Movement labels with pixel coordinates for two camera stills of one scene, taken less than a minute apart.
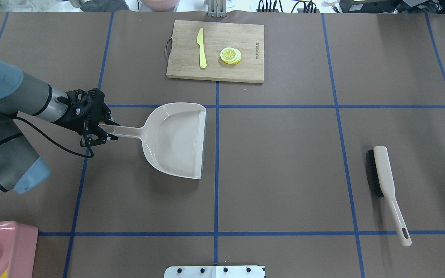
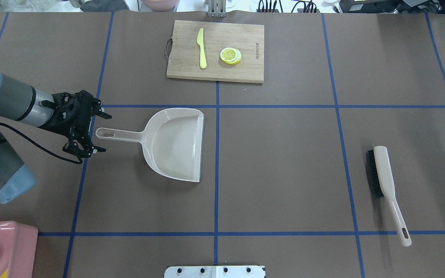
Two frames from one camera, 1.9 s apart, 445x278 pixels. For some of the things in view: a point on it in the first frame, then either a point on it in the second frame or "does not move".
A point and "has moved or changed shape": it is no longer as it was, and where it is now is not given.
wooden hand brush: (381, 177) does not move
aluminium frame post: (217, 8) does not move
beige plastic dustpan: (173, 136) has moved or changed shape
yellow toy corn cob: (4, 275) does not move
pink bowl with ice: (159, 5) does not move
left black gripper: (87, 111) -> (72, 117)
